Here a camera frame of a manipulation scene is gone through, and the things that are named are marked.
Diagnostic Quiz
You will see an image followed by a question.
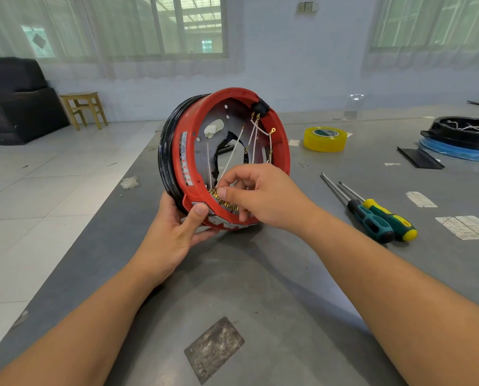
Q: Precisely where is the dark green black screwdriver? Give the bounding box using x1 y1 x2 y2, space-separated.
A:
320 172 396 244

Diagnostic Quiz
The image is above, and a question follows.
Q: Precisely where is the wooden stool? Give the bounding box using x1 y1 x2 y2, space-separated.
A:
59 92 109 131

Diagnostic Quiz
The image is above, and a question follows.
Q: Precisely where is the green yellow handle screwdriver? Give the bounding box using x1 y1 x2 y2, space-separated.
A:
339 181 418 242

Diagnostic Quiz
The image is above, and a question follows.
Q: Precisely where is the person's right forearm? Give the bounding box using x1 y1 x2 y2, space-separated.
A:
302 206 479 386

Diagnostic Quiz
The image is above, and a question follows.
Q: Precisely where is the clear acrylic stand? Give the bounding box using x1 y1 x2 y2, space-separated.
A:
332 93 365 121

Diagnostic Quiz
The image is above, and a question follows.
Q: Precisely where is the white branched wires harness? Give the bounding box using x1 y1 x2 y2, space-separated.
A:
249 118 277 165

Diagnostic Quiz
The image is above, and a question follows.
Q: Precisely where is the wide window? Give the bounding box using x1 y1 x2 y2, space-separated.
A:
20 0 229 59

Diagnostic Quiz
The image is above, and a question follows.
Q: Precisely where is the person's left hand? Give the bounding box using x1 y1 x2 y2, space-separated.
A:
128 191 220 288

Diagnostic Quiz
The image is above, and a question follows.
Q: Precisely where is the blue plastic ring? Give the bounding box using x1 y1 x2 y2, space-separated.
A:
418 136 479 164

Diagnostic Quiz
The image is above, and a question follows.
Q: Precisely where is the black metal round plate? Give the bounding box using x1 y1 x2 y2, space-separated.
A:
158 93 280 205

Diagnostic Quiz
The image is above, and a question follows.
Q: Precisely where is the black armchair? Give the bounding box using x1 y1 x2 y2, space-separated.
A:
0 57 70 146

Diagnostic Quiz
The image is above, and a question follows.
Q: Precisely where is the yellow tape roll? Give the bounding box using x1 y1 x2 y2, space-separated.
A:
303 126 348 153

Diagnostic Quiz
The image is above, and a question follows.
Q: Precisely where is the narrow sheer curtain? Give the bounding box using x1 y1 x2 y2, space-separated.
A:
362 0 479 71

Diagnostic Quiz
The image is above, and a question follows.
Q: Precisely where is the black flat plate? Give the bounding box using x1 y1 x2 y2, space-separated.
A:
396 146 445 170

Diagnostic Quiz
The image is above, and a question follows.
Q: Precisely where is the red plastic ring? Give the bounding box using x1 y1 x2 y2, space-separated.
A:
171 87 291 232

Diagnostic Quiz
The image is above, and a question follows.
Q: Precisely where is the small black plug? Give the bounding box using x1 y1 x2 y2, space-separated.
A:
250 99 271 117

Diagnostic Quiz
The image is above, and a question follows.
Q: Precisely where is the wide sheer curtain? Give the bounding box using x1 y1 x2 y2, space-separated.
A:
0 0 246 79

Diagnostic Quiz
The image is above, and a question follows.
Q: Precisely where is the person's right hand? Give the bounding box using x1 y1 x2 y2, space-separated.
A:
216 163 320 241

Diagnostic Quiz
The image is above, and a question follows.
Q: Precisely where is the person's left forearm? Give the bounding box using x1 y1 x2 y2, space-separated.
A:
0 261 159 386

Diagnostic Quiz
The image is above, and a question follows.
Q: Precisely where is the black round housing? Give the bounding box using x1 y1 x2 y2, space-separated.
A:
420 116 479 153

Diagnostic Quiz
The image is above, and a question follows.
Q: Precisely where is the short white wire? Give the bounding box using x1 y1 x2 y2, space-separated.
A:
206 142 214 189

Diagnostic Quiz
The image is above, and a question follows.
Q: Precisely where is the white label sticker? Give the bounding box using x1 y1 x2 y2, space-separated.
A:
435 216 479 241
455 215 479 240
406 191 438 209

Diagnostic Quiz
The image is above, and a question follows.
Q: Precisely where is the long white terminal wire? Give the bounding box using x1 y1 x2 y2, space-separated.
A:
215 125 246 185

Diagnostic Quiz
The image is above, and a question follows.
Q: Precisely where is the narrow window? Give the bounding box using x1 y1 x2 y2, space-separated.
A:
372 0 479 51

